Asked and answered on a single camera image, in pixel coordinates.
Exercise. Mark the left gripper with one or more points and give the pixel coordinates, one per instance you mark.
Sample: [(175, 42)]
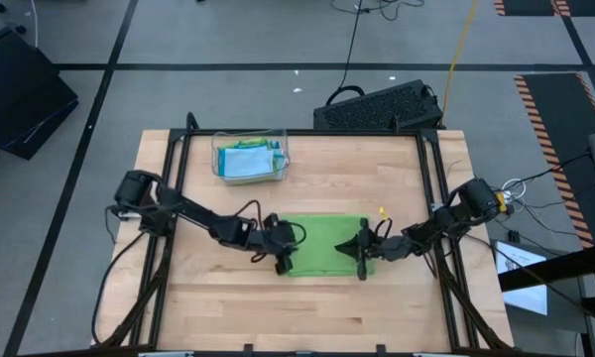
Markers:
[(283, 268)]

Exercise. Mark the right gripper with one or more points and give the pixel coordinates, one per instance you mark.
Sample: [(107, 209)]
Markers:
[(362, 270)]

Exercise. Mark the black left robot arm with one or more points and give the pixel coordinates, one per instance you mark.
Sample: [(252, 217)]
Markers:
[(178, 208)]

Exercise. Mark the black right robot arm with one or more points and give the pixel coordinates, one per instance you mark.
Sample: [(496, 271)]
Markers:
[(456, 218)]

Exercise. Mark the clear plastic bin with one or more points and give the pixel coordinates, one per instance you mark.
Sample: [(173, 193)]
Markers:
[(215, 168)]

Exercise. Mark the black perforated computer case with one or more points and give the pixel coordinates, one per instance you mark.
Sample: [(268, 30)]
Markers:
[(377, 109)]

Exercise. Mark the yellow tape band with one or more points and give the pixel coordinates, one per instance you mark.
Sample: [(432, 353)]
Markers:
[(501, 202)]

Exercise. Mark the white display screen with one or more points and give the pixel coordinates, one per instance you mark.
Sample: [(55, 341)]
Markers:
[(523, 292)]

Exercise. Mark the black stand beam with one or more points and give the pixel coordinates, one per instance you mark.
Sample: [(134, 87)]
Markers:
[(565, 265)]

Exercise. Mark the black equipment case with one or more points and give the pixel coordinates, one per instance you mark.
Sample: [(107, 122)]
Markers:
[(20, 99)]

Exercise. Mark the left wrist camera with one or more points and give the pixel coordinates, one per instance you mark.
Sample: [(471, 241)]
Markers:
[(273, 238)]

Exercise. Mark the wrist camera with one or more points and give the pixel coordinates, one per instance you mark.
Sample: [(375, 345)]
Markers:
[(273, 238), (392, 248)]

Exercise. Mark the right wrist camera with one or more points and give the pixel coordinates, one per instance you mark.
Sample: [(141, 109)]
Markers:
[(392, 248)]

